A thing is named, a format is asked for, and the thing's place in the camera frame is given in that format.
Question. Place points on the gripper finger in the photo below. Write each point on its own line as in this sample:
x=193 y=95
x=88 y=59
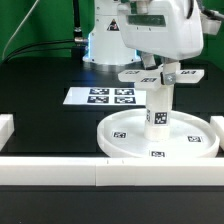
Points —
x=148 y=60
x=170 y=67

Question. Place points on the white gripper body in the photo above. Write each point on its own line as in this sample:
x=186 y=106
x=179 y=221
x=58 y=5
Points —
x=167 y=28

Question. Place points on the white cross-shaped table base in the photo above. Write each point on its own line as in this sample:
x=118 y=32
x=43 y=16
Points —
x=152 y=79

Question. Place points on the white round table top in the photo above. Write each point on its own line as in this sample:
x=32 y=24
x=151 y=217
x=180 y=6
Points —
x=174 y=135

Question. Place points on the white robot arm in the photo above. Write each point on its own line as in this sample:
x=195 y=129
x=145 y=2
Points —
x=106 y=49

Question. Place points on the white marker sheet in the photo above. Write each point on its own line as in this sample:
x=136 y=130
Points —
x=104 y=96

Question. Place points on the white left fence block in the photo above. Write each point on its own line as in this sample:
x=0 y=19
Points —
x=6 y=128

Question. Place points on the white front fence bar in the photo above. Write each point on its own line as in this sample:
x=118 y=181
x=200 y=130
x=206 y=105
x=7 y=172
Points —
x=111 y=171

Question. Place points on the black vertical cable connector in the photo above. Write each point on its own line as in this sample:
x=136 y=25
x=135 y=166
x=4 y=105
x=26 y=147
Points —
x=77 y=30

